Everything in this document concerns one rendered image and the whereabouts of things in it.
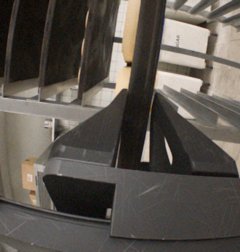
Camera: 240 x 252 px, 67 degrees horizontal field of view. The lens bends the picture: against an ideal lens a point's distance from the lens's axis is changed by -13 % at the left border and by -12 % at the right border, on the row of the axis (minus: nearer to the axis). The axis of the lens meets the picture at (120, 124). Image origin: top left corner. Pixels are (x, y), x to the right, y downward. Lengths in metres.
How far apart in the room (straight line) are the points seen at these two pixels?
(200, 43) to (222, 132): 2.17
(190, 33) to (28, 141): 2.97
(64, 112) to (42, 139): 3.14
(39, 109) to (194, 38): 2.28
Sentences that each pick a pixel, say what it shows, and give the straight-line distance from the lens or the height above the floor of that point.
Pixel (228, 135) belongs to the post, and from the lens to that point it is 0.46.
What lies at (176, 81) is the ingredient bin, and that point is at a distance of 2.48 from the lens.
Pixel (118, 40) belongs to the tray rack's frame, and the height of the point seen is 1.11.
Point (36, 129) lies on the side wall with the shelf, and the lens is 3.53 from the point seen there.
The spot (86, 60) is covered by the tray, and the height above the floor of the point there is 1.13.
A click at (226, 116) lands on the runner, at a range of 0.58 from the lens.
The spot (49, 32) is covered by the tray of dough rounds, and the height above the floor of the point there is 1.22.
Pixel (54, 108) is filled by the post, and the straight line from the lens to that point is 0.41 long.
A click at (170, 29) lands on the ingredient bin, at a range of 2.48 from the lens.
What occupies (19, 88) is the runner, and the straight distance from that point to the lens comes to 0.53.
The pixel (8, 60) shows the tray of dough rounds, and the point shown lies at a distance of 0.49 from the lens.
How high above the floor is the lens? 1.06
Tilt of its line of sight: 1 degrees down
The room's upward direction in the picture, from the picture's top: 82 degrees counter-clockwise
